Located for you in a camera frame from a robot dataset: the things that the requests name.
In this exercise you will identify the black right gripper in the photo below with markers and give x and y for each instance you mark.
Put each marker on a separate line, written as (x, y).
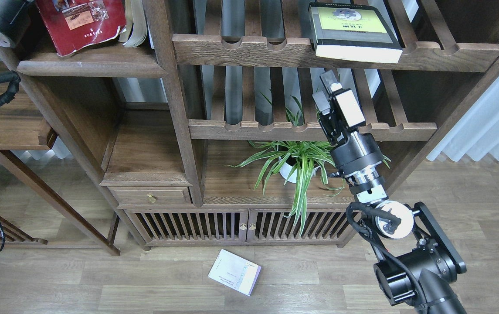
(340, 116)

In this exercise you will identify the green spider plant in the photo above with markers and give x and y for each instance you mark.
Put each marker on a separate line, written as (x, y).
(318, 151)

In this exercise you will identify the upright cream books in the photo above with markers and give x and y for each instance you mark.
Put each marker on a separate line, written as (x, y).
(136, 29)

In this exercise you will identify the brass drawer knob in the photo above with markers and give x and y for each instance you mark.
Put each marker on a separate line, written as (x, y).
(150, 198)

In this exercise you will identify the white plant pot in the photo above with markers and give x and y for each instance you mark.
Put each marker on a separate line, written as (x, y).
(298, 171)

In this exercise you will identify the large wooden bookshelf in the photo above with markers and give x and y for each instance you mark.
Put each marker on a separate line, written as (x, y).
(166, 120)

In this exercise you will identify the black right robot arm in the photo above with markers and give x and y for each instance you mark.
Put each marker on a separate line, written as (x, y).
(416, 261)

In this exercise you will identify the thick yellow grey book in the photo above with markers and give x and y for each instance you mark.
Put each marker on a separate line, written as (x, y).
(352, 32)

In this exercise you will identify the white pleated curtain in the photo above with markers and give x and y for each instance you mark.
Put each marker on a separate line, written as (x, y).
(476, 135)

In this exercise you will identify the white lavender cover book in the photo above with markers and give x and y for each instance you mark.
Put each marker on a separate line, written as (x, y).
(235, 272)

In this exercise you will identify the red cover book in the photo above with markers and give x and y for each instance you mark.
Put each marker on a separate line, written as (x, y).
(75, 24)

